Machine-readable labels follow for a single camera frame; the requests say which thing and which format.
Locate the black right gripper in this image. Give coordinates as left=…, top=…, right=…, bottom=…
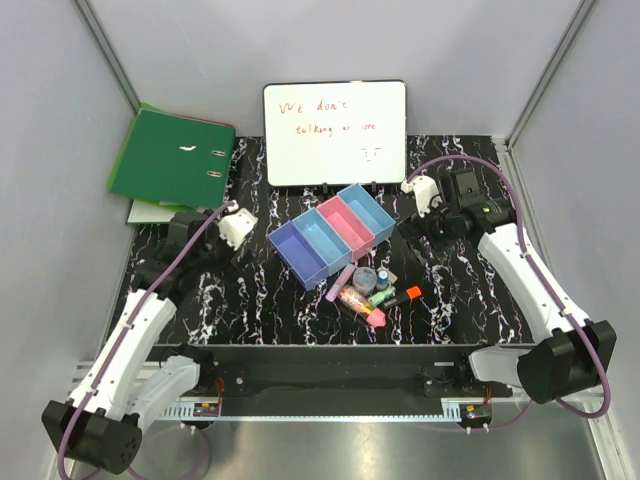
left=396, top=194, right=459, bottom=266

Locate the blue cap small bottle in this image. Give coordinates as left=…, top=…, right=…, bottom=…
left=376, top=269, right=390, bottom=290

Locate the blue plastic end bin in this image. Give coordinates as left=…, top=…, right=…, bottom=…
left=338, top=184, right=396, bottom=246

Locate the purple plastic bin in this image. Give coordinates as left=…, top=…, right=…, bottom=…
left=268, top=221, right=329, bottom=291

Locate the clear round clip jar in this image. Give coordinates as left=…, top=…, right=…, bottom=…
left=351, top=267, right=377, bottom=296

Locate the light blue plastic bin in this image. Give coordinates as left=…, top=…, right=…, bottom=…
left=293, top=208, right=351, bottom=276

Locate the lilac eraser stick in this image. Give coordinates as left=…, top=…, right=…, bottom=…
left=325, top=263, right=356, bottom=302

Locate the pink cartoon crayon tube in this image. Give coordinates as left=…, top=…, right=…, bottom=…
left=338, top=285, right=386, bottom=328

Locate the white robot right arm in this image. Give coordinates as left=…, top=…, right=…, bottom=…
left=399, top=169, right=617, bottom=404

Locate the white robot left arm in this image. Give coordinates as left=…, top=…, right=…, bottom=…
left=41, top=201, right=255, bottom=479

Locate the black orange highlighter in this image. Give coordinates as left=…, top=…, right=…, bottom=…
left=382, top=286, right=422, bottom=310

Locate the white green paper folder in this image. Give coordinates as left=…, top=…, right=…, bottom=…
left=127, top=199, right=197, bottom=224

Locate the green correction tape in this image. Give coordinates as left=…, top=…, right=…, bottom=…
left=368, top=286, right=396, bottom=308

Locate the white dry-erase board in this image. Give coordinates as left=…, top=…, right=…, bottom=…
left=263, top=80, right=407, bottom=187

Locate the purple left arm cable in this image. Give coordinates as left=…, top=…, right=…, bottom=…
left=56, top=200, right=236, bottom=480

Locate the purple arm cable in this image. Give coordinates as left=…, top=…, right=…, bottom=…
left=56, top=200, right=236, bottom=480
left=407, top=154, right=612, bottom=431

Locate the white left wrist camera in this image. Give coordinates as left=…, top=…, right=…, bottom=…
left=218, top=208, right=258, bottom=251

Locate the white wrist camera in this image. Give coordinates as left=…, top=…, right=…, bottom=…
left=218, top=208, right=258, bottom=251
left=401, top=175, right=442, bottom=217

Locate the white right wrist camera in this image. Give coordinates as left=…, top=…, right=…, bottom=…
left=401, top=175, right=442, bottom=217

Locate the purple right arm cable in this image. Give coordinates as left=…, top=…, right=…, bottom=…
left=407, top=154, right=612, bottom=431

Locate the green ring binder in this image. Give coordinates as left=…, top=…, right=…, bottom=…
left=106, top=105, right=236, bottom=209

